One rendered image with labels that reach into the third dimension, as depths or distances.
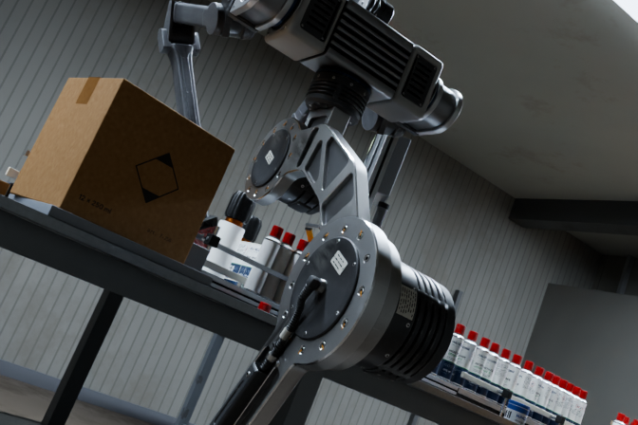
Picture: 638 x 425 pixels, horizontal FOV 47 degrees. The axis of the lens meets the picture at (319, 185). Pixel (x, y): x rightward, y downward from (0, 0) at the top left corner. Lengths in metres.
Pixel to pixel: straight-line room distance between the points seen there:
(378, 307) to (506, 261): 5.56
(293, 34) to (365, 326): 0.74
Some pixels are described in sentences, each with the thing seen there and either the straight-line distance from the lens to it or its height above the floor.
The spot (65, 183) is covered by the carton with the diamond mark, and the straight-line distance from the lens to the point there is 1.42.
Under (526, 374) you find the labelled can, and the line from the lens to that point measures 3.03.
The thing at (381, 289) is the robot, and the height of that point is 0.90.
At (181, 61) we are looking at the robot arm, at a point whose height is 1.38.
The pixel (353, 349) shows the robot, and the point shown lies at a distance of 1.05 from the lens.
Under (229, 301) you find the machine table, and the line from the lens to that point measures 1.54.
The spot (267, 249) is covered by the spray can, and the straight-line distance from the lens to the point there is 2.10.
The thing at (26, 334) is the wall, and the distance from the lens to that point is 4.81.
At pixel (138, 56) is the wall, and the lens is 4.94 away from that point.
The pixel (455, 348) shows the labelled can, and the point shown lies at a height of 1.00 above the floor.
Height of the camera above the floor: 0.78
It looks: 12 degrees up
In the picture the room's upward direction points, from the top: 23 degrees clockwise
